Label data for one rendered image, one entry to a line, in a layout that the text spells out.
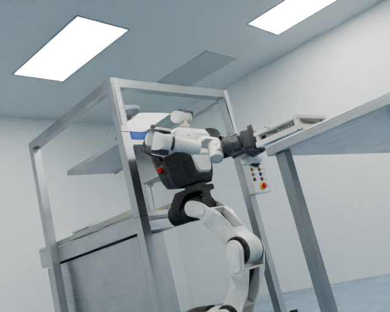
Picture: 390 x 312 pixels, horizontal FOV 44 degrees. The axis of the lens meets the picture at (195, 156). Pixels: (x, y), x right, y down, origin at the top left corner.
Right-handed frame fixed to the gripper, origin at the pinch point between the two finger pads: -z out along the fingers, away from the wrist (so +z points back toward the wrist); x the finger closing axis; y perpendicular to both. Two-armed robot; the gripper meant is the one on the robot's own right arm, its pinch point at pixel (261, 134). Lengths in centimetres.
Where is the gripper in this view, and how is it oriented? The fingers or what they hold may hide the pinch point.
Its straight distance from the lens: 227.6
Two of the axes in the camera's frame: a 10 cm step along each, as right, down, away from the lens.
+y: -2.2, -1.9, -9.6
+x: 2.6, 9.4, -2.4
